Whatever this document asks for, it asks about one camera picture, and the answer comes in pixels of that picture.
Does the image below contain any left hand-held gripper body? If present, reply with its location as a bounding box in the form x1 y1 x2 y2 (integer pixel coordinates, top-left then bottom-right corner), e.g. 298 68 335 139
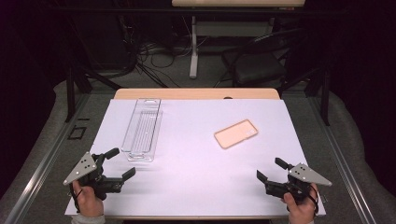
63 151 126 201

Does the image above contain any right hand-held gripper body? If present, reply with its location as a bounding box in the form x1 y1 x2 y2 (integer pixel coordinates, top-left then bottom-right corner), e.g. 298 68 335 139
264 162 332 203

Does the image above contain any clear plastic tray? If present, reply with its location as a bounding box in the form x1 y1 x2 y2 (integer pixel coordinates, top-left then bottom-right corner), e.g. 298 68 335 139
120 97 163 162

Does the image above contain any beige phone case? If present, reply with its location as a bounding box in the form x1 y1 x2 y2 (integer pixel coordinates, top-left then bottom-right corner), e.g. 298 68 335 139
213 119 260 149

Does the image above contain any person's left hand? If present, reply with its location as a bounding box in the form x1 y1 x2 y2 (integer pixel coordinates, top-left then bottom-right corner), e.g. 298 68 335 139
72 180 105 217

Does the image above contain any person's right hand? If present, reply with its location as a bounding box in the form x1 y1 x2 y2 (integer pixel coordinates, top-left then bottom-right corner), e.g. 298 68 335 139
281 182 319 224

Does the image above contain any white table board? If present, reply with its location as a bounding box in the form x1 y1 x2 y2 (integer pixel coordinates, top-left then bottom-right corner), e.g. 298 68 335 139
64 98 327 217

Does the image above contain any black metal stand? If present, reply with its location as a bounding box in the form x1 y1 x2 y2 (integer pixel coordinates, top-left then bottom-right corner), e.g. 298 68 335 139
64 62 123 123
276 66 331 127

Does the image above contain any black chair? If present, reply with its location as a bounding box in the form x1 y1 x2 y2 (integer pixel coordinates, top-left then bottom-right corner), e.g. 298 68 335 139
214 29 307 89

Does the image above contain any black equipment case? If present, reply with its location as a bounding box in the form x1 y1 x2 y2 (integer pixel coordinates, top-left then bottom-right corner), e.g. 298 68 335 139
73 13 130 71

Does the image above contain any white desk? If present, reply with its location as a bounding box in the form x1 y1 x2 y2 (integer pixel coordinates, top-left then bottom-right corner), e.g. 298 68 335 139
171 0 306 79

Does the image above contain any black wrist strap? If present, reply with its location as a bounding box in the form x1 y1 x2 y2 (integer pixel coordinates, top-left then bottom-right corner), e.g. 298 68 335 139
68 183 84 214
306 185 319 217

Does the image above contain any aluminium floor rail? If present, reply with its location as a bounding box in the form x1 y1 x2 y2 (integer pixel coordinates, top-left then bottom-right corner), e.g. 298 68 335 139
3 92 92 224
306 96 377 224

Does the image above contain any tangle of black cables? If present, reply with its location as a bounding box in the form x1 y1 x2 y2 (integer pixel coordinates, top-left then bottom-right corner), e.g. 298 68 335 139
118 15 194 88

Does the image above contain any black metal frame bar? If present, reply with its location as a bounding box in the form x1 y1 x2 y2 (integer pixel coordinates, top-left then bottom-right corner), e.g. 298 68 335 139
62 7 347 17

